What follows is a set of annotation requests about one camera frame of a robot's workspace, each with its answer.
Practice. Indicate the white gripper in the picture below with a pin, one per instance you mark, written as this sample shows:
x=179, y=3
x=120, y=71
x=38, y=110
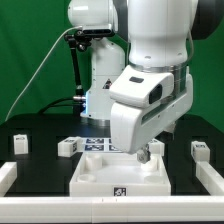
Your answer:
x=143, y=108

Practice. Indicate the white square table top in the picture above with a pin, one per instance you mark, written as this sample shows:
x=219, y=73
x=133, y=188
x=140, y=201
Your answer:
x=119, y=174

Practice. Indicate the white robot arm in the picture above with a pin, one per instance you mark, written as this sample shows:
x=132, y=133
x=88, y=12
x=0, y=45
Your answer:
x=150, y=35

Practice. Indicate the printed marker tag sheet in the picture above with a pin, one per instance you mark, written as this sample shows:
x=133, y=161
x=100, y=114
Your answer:
x=98, y=144

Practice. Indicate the black depth camera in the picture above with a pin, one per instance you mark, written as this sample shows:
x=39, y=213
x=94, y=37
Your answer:
x=99, y=33

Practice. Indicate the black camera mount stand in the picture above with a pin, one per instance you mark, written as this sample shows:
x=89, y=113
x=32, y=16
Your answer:
x=77, y=63

